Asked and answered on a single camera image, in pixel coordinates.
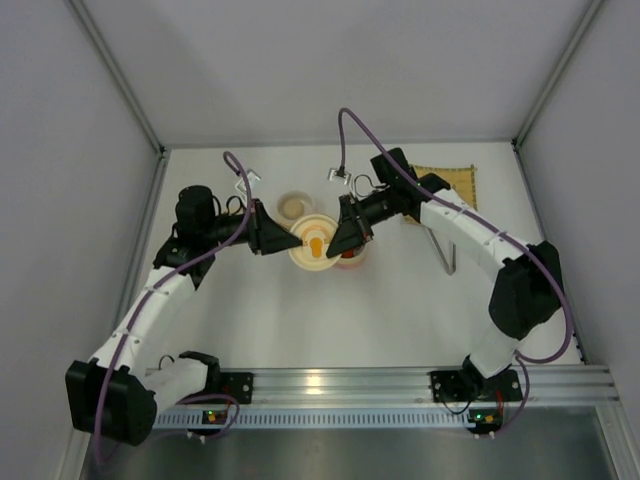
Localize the white steamed bun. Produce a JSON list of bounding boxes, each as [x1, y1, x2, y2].
[[281, 198, 305, 220]]

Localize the cream lunch box lid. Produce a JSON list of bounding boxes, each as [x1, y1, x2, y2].
[[288, 213, 340, 272]]

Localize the steel food tongs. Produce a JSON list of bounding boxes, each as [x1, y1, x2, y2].
[[427, 228, 457, 276]]

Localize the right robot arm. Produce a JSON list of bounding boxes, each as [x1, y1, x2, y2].
[[326, 147, 564, 388]]

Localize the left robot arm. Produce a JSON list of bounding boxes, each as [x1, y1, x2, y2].
[[65, 185, 303, 446]]

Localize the pink lunch box bowl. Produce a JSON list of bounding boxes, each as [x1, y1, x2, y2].
[[335, 245, 367, 270]]

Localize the orange lunch box bowl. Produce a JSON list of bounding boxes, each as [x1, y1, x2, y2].
[[276, 190, 316, 228]]

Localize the woven bamboo tray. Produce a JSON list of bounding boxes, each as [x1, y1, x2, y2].
[[409, 165, 477, 227]]

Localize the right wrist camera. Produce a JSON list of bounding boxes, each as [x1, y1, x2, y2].
[[327, 167, 352, 185]]

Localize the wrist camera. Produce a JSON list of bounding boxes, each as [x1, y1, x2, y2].
[[327, 167, 352, 185], [235, 169, 261, 196]]

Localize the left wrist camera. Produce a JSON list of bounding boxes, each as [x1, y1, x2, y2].
[[235, 169, 261, 196]]

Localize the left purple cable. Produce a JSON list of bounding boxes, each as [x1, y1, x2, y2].
[[93, 151, 259, 466]]

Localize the purple cable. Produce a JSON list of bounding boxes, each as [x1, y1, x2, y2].
[[93, 151, 259, 466], [337, 107, 574, 441]]

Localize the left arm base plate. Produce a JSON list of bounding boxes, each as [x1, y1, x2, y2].
[[218, 371, 254, 405]]

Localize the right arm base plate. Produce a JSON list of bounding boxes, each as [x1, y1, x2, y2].
[[429, 369, 523, 404]]

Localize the slotted cable duct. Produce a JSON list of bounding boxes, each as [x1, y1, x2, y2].
[[154, 408, 472, 430]]

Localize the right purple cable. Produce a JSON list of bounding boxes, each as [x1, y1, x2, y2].
[[337, 107, 574, 441]]

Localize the aluminium mounting rail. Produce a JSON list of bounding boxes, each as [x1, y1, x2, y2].
[[144, 367, 616, 406]]

